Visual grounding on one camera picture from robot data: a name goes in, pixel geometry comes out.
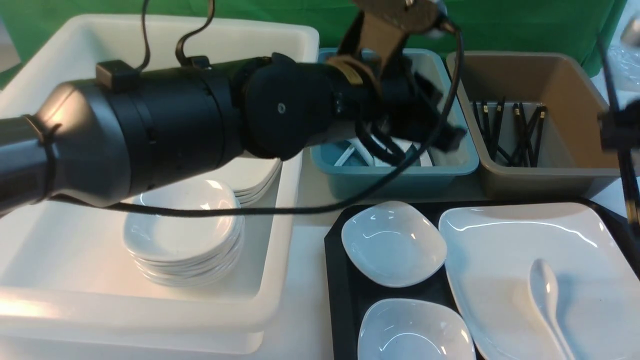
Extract clear plastic bag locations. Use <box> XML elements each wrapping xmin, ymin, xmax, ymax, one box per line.
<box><xmin>607</xmin><ymin>44</ymin><xmax>640</xmax><ymax>92</ymax></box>

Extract green cloth backdrop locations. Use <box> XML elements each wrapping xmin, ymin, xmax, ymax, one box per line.
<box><xmin>1</xmin><ymin>0</ymin><xmax>627</xmax><ymax>76</ymax></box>

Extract black serving tray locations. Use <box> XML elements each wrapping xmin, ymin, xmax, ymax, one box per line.
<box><xmin>324</xmin><ymin>198</ymin><xmax>639</xmax><ymax>360</ymax></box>

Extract stack of white bowls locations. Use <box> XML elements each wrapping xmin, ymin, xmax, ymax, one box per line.
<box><xmin>123</xmin><ymin>178</ymin><xmax>245</xmax><ymax>287</ymax></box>

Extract stack of white plates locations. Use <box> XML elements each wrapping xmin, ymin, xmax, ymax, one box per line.
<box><xmin>214</xmin><ymin>158</ymin><xmax>282</xmax><ymax>207</ymax></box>

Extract brown plastic bin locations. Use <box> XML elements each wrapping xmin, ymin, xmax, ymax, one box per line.
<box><xmin>457</xmin><ymin>51</ymin><xmax>620</xmax><ymax>199</ymax></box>

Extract large white plastic tub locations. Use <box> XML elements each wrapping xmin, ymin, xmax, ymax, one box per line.
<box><xmin>1</xmin><ymin>14</ymin><xmax>323</xmax><ymax>360</ymax></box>

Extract teal plastic bin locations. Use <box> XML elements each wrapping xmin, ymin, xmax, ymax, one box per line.
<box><xmin>309</xmin><ymin>47</ymin><xmax>480</xmax><ymax>201</ymax></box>

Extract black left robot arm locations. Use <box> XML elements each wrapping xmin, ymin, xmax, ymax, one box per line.
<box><xmin>1</xmin><ymin>53</ymin><xmax>467</xmax><ymax>218</ymax></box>

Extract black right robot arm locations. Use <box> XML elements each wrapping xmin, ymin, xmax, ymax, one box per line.
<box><xmin>597</xmin><ymin>37</ymin><xmax>640</xmax><ymax>237</ymax></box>

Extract black chopsticks in bin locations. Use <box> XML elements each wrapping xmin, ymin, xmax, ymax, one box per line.
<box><xmin>471</xmin><ymin>98</ymin><xmax>550</xmax><ymax>168</ymax></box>

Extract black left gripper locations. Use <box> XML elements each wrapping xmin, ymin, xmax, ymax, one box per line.
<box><xmin>355</xmin><ymin>55</ymin><xmax>467</xmax><ymax>166</ymax></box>

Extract white bowl tray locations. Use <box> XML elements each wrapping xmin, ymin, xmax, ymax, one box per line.
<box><xmin>341</xmin><ymin>201</ymin><xmax>448</xmax><ymax>289</ymax></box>
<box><xmin>357</xmin><ymin>298</ymin><xmax>477</xmax><ymax>360</ymax></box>

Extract large white rectangular plate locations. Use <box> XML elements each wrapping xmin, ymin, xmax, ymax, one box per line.
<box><xmin>438</xmin><ymin>202</ymin><xmax>640</xmax><ymax>360</ymax></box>

